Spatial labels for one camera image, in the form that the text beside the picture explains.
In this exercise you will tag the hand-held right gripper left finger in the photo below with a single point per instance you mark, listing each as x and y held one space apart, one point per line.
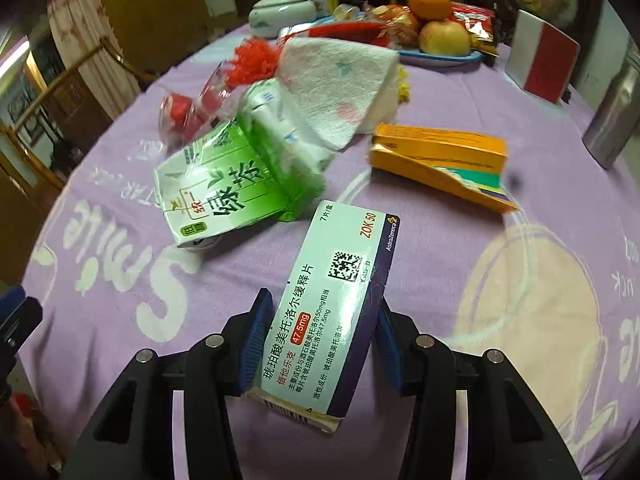
255 340

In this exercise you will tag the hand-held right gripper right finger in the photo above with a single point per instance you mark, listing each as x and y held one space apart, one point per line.
387 355

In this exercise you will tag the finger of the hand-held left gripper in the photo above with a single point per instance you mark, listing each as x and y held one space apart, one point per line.
15 315

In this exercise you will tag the white medicine box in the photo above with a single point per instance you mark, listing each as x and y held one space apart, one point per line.
325 310

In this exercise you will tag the white printed face mask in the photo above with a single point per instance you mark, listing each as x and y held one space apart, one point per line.
340 80

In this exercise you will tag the wooden chair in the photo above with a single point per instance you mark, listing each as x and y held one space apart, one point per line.
30 160

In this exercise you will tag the green tea carton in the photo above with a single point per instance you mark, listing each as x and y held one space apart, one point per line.
225 185

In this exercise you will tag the orange cardboard box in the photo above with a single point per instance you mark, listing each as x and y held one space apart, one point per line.
440 147

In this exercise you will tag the clear red plastic wrapper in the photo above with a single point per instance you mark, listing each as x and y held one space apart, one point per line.
177 110

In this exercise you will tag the purple printed tablecloth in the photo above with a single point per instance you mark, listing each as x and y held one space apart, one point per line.
440 95

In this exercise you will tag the yellow yarn tassel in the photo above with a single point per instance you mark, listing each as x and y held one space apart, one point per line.
402 87

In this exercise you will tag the red yarn pom-pom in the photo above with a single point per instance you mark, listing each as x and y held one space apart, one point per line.
255 57

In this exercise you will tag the floral curtain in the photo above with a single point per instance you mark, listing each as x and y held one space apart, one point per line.
85 25

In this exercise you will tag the blue fruit tray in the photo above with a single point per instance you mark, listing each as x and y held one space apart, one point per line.
440 60

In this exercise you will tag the yellow apple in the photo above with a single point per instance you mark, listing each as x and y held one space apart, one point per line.
444 39

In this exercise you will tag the red woven ornament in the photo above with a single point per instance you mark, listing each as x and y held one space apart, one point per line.
350 30

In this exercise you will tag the white ceramic jar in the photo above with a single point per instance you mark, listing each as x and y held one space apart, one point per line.
282 12

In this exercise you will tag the white and red box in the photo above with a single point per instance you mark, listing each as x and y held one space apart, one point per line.
542 55

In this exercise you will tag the red snack packet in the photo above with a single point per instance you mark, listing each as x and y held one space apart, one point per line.
477 22

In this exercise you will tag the orange fruit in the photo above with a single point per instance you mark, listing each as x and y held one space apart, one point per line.
429 2

